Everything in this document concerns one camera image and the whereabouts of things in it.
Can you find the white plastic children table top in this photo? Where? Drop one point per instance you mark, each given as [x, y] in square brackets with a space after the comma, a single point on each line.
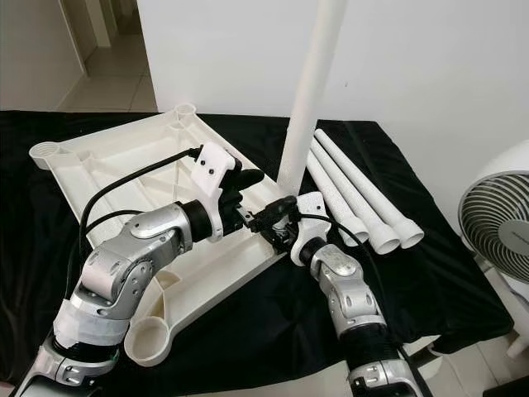
[124, 165]

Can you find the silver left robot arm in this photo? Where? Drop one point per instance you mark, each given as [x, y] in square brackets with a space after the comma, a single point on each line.
[124, 265]

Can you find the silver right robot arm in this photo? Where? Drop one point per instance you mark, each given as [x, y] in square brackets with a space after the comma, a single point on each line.
[347, 298]

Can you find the black tablecloth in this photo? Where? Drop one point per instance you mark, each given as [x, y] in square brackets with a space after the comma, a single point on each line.
[446, 281]

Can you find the white round floor fan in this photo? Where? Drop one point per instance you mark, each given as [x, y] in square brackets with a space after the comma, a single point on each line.
[496, 219]

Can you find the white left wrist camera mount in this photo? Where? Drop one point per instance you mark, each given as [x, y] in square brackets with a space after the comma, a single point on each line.
[215, 165]

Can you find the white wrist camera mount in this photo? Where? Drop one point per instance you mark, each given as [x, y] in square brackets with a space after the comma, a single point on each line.
[300, 251]
[215, 165]

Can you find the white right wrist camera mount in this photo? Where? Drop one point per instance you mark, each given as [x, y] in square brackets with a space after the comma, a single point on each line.
[300, 251]

